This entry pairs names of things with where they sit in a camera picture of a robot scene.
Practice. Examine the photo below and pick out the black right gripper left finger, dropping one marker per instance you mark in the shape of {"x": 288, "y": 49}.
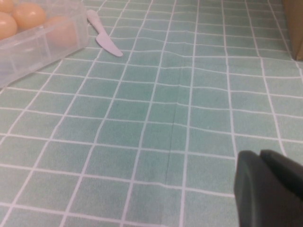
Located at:
{"x": 260, "y": 194}

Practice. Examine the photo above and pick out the green checked tablecloth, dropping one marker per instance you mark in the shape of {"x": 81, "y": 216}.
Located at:
{"x": 165, "y": 118}

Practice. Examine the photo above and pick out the clear plastic egg box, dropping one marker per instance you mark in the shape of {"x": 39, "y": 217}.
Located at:
{"x": 35, "y": 52}

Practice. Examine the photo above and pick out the tan brown egg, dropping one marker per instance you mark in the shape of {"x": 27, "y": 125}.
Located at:
{"x": 62, "y": 33}
{"x": 5, "y": 4}
{"x": 29, "y": 15}
{"x": 6, "y": 26}

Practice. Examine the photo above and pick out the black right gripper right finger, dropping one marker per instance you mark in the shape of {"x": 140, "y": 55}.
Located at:
{"x": 284, "y": 168}

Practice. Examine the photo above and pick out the brown cardboard box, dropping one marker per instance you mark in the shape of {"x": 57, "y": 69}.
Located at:
{"x": 297, "y": 28}

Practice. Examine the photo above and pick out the white plastic knife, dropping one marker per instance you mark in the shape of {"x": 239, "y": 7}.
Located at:
{"x": 105, "y": 42}

